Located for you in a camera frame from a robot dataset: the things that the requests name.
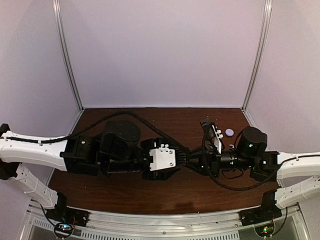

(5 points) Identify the aluminium frame post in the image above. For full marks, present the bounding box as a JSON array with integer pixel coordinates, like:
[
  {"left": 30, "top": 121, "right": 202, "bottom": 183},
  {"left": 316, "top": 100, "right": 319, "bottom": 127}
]
[
  {"left": 241, "top": 0, "right": 273, "bottom": 112},
  {"left": 51, "top": 0, "right": 85, "bottom": 112}
]

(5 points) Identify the left aluminium frame post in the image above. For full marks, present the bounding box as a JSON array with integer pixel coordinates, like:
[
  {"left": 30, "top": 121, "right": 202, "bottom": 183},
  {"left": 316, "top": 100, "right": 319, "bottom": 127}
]
[{"left": 51, "top": 0, "right": 85, "bottom": 112}]

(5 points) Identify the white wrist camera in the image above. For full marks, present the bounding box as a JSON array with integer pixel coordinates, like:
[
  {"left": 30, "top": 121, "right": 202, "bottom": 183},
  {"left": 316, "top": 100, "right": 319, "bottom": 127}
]
[
  {"left": 199, "top": 118, "right": 225, "bottom": 154},
  {"left": 148, "top": 143, "right": 187, "bottom": 171}
]

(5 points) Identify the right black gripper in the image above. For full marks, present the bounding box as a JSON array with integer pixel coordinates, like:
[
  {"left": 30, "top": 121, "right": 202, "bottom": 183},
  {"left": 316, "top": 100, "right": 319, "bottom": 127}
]
[{"left": 183, "top": 144, "right": 254, "bottom": 179}]

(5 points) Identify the right black braided cable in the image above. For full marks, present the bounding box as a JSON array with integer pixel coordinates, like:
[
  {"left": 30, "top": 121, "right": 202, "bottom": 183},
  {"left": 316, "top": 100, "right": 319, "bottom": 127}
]
[{"left": 202, "top": 129, "right": 298, "bottom": 192}]

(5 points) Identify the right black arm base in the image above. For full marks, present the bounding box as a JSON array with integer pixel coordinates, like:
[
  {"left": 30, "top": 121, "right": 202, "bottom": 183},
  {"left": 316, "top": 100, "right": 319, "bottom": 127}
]
[{"left": 239, "top": 189, "right": 282, "bottom": 227}]

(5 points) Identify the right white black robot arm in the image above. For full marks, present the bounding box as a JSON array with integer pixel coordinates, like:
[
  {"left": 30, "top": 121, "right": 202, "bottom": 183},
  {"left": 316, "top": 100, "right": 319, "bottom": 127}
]
[{"left": 185, "top": 122, "right": 320, "bottom": 221}]

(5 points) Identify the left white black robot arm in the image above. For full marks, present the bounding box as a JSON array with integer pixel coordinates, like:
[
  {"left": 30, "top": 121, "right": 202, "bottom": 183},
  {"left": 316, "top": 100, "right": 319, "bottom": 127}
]
[{"left": 0, "top": 120, "right": 182, "bottom": 222}]

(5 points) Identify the front aluminium rail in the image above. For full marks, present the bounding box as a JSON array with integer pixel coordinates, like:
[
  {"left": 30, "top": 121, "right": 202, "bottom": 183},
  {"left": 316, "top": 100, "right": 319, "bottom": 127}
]
[{"left": 24, "top": 203, "right": 311, "bottom": 240}]

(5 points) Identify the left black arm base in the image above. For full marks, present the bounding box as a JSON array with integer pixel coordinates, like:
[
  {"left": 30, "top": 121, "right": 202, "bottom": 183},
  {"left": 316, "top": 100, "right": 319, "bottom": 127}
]
[{"left": 46, "top": 192, "right": 89, "bottom": 227}]

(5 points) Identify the black braided cable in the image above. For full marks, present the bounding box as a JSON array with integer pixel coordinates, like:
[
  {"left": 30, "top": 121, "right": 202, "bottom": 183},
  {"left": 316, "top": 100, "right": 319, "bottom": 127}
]
[
  {"left": 202, "top": 129, "right": 298, "bottom": 192},
  {"left": 0, "top": 111, "right": 193, "bottom": 156}
]

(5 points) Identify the lavender charging case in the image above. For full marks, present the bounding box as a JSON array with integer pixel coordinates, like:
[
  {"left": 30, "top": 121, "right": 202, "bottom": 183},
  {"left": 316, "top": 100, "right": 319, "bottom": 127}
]
[{"left": 225, "top": 128, "right": 235, "bottom": 137}]

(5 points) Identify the small circuit board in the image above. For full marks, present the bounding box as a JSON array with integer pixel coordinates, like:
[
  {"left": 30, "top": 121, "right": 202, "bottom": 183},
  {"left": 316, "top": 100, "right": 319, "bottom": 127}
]
[
  {"left": 254, "top": 223, "right": 275, "bottom": 238},
  {"left": 53, "top": 222, "right": 75, "bottom": 238}
]

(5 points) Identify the right small circuit board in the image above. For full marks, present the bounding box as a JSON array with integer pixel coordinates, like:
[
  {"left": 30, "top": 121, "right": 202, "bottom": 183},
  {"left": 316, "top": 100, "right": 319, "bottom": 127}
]
[{"left": 254, "top": 223, "right": 275, "bottom": 238}]

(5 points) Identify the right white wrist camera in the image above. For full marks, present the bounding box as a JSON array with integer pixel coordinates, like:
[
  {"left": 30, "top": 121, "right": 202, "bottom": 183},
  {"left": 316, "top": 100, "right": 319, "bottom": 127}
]
[{"left": 199, "top": 118, "right": 225, "bottom": 154}]

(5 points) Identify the right aluminium frame post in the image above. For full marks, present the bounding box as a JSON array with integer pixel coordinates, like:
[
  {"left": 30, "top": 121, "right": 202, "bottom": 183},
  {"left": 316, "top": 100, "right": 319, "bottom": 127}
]
[{"left": 241, "top": 0, "right": 273, "bottom": 112}]

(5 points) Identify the left black braided cable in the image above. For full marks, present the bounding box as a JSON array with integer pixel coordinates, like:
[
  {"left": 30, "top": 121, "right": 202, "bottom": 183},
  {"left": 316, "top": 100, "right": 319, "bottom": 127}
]
[{"left": 0, "top": 111, "right": 193, "bottom": 156}]

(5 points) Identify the left small circuit board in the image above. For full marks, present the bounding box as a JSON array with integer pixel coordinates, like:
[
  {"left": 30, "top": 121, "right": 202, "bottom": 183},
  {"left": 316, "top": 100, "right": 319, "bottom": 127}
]
[{"left": 53, "top": 222, "right": 75, "bottom": 238}]

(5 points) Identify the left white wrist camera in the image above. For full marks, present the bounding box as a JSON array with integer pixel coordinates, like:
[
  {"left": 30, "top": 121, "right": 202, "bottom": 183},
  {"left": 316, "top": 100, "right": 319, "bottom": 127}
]
[{"left": 148, "top": 143, "right": 187, "bottom": 171}]

